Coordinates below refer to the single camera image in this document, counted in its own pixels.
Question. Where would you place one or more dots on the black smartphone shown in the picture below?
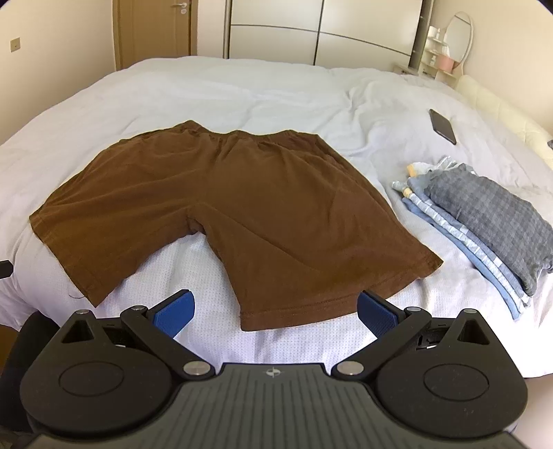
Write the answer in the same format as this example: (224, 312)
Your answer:
(442, 125)

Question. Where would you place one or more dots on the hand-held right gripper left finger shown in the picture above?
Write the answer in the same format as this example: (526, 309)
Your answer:
(175, 313)

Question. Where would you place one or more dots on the pink box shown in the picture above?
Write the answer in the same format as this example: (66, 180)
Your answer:
(445, 64)

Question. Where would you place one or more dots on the brown shorts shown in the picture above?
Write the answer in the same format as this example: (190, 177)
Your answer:
(242, 203)

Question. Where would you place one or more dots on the grey waffle folded garment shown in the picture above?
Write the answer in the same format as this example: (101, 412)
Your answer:
(488, 216)

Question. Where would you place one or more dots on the wall light switch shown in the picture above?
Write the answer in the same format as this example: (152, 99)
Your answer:
(15, 44)

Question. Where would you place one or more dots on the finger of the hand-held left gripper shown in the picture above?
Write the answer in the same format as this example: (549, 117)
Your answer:
(4, 270)

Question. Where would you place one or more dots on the white wardrobe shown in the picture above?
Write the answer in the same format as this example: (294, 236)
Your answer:
(324, 30)

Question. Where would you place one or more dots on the white bed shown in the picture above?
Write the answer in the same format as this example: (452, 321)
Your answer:
(259, 95)

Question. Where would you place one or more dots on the white folded garment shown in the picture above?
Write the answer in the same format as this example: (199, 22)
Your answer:
(421, 167)

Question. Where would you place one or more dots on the oval mirror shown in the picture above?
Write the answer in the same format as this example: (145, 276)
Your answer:
(459, 36)

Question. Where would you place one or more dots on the cream padded headboard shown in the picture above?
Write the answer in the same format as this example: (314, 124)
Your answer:
(497, 105)

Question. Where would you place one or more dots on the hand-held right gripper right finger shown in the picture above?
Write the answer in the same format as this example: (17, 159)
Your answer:
(379, 315)

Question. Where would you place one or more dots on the stack of folded clothes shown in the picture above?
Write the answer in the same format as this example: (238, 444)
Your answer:
(449, 241)

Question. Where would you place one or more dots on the white vanity shelf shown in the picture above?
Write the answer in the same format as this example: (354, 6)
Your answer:
(435, 47)

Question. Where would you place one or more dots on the wooden door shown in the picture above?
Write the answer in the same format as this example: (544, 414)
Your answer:
(151, 30)

